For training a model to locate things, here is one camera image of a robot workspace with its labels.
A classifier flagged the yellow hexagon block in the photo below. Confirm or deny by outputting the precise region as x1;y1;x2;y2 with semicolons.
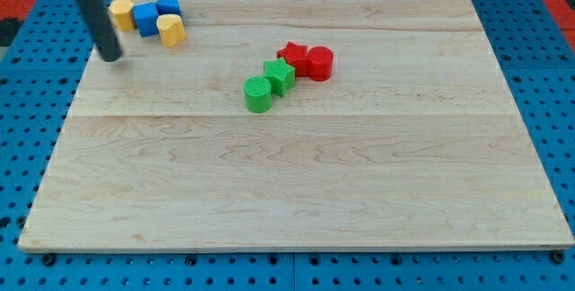
109;0;137;31

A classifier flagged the blue cube block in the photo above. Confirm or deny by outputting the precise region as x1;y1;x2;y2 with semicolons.
132;3;159;37

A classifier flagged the green cylinder block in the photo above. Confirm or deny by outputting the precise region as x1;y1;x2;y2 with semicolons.
243;76;272;113

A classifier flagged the green star block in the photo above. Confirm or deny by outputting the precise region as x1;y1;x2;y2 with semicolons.
263;57;296;97

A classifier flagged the red star block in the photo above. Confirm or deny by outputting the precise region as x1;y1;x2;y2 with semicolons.
277;41;308;77

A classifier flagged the red cylinder block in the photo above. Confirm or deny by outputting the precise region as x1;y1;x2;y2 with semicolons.
307;46;334;82

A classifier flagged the light wooden board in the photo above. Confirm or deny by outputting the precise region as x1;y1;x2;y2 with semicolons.
18;0;574;253

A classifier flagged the yellow heart block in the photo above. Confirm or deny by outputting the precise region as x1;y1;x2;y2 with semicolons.
156;14;187;48

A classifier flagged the blue triangle block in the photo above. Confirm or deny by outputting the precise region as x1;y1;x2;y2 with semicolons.
155;0;181;16

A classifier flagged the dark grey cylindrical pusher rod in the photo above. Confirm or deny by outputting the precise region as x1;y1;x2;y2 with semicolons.
75;0;123;62

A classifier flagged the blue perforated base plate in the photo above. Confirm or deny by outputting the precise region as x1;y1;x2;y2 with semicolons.
1;0;574;290

